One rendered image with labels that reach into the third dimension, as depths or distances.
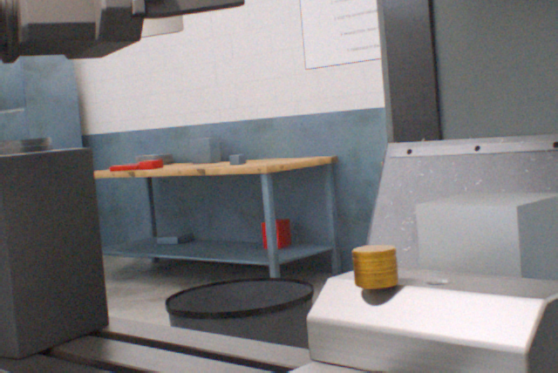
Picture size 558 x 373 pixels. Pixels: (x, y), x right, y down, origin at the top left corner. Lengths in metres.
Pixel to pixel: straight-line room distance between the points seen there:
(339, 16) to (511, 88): 4.99
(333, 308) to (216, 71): 6.28
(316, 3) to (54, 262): 5.24
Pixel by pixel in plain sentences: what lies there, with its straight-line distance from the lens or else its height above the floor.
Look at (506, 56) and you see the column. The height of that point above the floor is 1.21.
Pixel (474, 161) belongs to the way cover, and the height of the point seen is 1.10.
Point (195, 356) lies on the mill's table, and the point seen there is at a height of 0.96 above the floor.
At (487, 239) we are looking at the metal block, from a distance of 0.42.
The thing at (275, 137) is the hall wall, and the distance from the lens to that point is 6.22.
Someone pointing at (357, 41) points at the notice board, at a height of 1.68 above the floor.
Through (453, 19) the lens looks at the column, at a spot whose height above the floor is 1.25.
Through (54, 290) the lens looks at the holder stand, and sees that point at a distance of 0.80.
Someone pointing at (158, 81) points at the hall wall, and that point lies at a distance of 7.24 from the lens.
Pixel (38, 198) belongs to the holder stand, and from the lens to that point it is 0.79.
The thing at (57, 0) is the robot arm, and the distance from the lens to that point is 0.46.
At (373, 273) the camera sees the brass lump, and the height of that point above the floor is 1.08.
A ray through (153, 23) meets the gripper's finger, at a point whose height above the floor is 1.24.
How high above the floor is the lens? 1.16
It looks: 3 degrees down
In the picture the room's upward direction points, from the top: 5 degrees counter-clockwise
